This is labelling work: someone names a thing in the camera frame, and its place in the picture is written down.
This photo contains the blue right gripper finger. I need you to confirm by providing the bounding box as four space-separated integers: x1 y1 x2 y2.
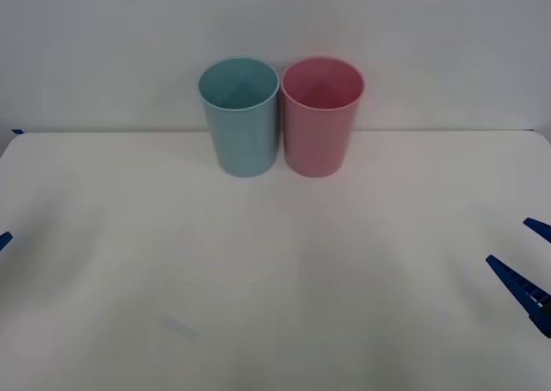
523 217 551 242
485 254 551 338

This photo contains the pink plastic bin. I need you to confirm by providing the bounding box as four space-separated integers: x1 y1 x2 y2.
280 56 366 178

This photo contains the pale blue plastic bin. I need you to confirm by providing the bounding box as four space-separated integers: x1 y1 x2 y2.
197 56 281 178

